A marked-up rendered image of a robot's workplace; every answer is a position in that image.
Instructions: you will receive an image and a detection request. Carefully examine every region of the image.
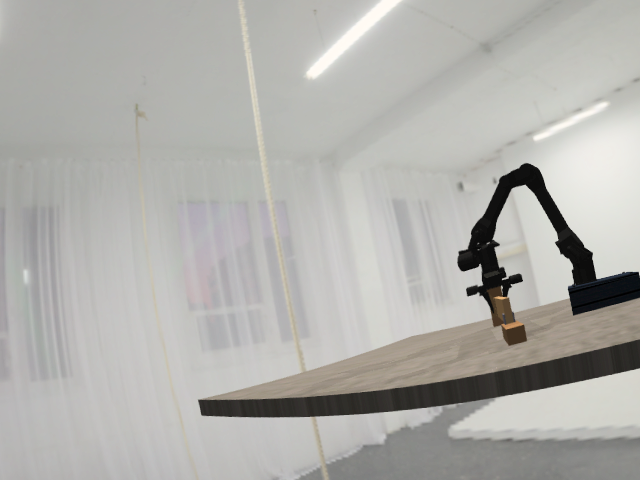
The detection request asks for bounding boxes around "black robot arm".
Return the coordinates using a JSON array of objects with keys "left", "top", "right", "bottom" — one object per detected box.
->
[{"left": 457, "top": 163, "right": 597, "bottom": 288}]

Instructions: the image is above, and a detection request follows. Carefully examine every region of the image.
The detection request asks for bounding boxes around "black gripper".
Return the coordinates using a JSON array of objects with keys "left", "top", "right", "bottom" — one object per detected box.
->
[{"left": 466, "top": 261, "right": 523, "bottom": 313}]

